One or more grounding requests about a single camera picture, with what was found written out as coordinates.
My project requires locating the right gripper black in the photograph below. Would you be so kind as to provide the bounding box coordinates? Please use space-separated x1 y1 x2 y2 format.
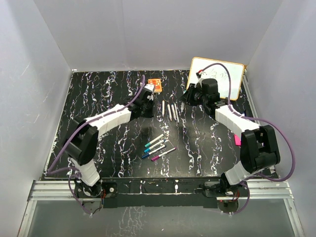
180 83 208 106

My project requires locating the light green marker pen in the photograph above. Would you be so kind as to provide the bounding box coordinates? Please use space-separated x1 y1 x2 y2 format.
174 104 180 122

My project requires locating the light blue marker pen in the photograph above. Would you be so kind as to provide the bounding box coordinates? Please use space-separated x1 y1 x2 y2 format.
171 104 177 121

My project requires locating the pink marker pen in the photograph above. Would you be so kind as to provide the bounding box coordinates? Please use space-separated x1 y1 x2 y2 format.
167 104 172 121

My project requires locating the yellow marker pen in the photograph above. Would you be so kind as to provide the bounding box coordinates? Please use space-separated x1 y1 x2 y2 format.
161 100 165 117

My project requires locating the teal marker pen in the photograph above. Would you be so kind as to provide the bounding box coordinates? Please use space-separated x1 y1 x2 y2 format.
145 134 164 149

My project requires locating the cyan marker pen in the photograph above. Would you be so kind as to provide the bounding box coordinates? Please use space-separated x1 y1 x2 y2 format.
144 139 165 153

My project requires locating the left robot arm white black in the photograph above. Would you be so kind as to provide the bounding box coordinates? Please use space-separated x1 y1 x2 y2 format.
62 84 155 197

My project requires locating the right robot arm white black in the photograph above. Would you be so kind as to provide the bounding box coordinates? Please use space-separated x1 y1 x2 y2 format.
180 79 280 196

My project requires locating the dark blue marker pen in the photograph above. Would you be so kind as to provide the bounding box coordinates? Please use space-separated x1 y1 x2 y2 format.
142 145 166 159

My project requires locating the magenta marker pen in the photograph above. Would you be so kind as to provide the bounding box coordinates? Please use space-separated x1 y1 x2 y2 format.
151 147 177 161

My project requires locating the magenta object at edge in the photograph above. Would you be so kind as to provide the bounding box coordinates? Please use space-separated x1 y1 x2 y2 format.
234 134 241 146

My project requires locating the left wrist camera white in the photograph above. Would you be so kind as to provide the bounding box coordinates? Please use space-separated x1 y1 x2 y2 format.
144 84 155 101

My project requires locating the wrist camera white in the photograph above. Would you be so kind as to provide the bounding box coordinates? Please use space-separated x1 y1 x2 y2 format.
144 84 155 101
196 70 208 86

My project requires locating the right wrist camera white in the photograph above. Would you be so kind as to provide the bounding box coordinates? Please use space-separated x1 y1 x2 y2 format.
196 70 208 86

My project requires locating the white board orange frame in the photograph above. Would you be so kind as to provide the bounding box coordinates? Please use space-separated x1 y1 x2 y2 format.
187 57 245 101

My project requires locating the black base frame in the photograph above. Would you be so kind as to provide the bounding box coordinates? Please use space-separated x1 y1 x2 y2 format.
75 177 247 208

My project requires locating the aluminium rail frame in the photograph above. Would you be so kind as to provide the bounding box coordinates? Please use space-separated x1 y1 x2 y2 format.
18 178 304 237

